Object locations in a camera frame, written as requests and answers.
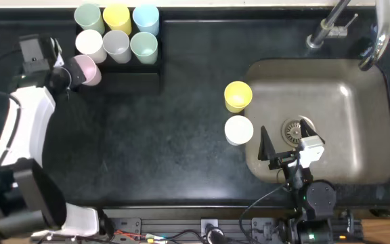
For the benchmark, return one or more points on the green cup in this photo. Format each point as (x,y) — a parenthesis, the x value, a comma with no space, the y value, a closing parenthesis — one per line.
(144,46)
(89,17)

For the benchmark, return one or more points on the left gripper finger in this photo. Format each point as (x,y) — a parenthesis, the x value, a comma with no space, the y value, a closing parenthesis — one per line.
(77,72)

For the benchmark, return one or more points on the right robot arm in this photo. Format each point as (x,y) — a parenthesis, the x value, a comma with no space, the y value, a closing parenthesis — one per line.
(320,196)

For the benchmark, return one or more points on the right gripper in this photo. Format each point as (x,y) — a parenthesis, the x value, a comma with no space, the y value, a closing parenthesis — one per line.
(283,159)

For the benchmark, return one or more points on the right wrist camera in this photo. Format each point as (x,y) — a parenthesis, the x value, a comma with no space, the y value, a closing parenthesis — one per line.
(311,150)

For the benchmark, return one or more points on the mounting rail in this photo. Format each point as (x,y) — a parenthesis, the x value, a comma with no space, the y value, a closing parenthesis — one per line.
(174,225)

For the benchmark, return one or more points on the white cup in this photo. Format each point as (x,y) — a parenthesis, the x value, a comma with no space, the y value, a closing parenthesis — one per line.
(89,44)
(238,129)

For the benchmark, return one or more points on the steel sink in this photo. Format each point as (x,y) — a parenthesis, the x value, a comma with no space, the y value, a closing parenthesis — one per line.
(350,118)

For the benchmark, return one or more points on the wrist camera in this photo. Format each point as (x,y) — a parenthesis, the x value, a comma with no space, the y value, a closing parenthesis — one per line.
(311,150)
(59,59)

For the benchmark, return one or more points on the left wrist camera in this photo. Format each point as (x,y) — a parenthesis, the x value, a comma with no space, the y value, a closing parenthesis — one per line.
(59,59)

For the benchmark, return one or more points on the blue cup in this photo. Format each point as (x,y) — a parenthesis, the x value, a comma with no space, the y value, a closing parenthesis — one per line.
(146,17)

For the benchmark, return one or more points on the yellow cup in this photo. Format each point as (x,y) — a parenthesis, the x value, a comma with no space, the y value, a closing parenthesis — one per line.
(238,96)
(117,17)

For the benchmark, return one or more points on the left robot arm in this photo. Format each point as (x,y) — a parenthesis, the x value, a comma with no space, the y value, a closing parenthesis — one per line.
(29,115)

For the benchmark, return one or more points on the grey cup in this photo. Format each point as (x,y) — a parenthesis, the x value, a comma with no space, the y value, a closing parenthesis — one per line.
(117,44)

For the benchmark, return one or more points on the black tray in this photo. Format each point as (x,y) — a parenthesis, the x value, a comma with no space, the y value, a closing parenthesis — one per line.
(130,83)

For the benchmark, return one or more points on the pink cup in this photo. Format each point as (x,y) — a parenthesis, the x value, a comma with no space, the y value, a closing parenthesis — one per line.
(91,71)

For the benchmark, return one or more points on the steel tap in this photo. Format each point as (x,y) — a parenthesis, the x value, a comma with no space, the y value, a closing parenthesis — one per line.
(320,31)

